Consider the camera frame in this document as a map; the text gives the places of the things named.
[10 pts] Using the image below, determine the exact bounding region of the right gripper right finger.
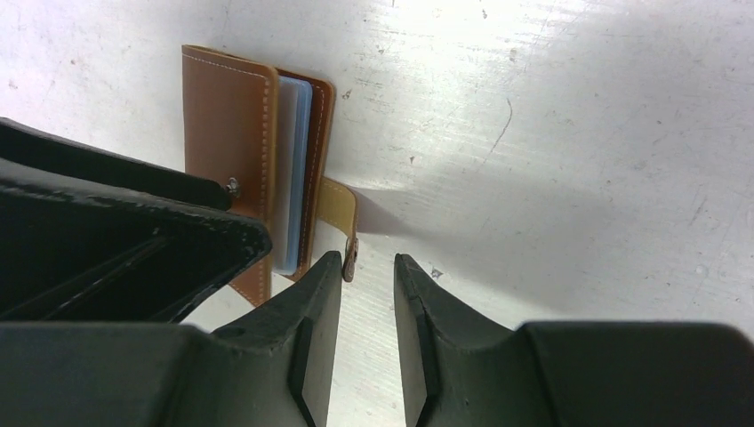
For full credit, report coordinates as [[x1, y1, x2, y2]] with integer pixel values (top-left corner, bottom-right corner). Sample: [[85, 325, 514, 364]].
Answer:
[[394, 254, 753, 426]]

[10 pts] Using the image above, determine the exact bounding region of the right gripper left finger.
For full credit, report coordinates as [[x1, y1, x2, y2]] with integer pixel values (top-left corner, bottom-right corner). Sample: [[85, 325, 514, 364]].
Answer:
[[1, 251, 342, 426]]

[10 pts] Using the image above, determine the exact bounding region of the brown leather card holder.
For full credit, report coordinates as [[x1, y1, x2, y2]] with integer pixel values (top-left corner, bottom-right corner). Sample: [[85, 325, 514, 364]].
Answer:
[[181, 44, 358, 306]]

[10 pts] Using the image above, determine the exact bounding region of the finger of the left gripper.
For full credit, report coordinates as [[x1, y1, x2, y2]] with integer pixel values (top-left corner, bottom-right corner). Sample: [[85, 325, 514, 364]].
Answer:
[[1, 160, 272, 323], [1, 117, 231, 211]]

